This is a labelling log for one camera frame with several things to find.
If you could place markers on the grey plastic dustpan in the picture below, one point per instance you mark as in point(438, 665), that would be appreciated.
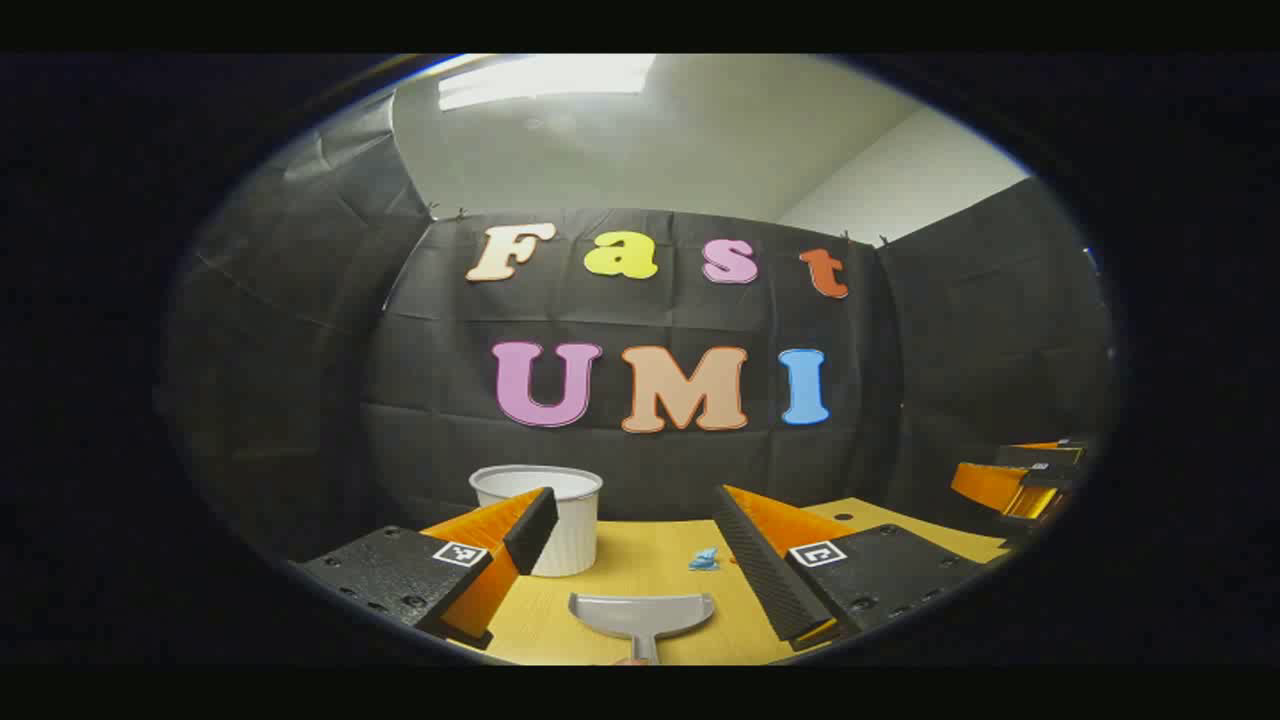
point(640, 612)

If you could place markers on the ceiling light panel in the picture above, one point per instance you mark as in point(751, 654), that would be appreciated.
point(550, 80)

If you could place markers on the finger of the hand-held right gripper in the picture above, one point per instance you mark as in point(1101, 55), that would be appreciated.
point(995, 488)
point(1050, 453)

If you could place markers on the blue paper scrap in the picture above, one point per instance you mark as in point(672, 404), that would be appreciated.
point(704, 560)

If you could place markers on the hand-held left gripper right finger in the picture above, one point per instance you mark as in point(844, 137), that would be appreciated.
point(760, 565)

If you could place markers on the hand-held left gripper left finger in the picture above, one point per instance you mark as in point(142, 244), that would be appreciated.
point(533, 530)

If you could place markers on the wooden desktop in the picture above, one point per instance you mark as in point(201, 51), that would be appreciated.
point(650, 560)

